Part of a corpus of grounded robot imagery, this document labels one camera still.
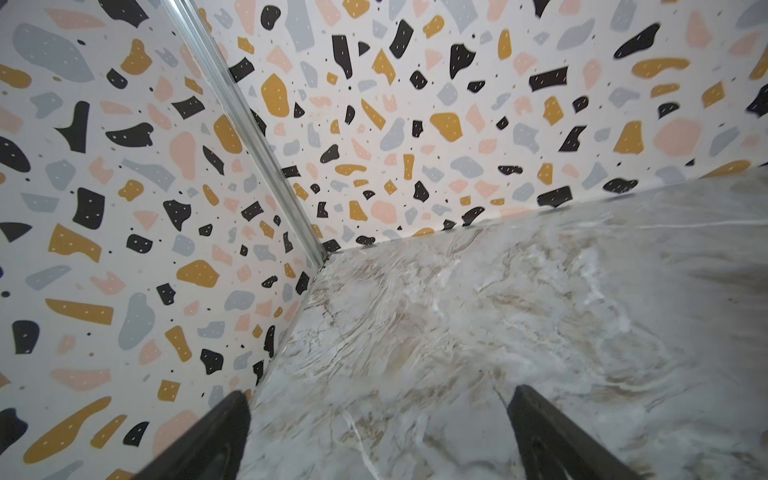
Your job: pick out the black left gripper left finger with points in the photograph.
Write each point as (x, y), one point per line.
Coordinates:
(212, 448)

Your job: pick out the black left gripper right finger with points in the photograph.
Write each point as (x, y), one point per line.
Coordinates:
(552, 446)

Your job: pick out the silver metal corner strip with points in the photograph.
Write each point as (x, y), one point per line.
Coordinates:
(215, 70)

